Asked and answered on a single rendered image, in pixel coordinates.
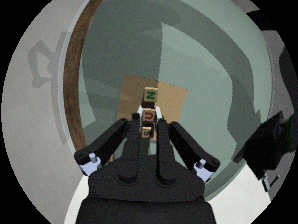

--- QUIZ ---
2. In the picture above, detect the tan square mat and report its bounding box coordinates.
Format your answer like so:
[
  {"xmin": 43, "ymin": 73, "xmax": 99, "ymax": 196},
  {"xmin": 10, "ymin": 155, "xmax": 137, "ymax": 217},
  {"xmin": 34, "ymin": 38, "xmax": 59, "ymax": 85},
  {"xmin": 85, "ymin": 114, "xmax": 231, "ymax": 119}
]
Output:
[{"xmin": 116, "ymin": 74, "xmax": 188, "ymax": 124}]

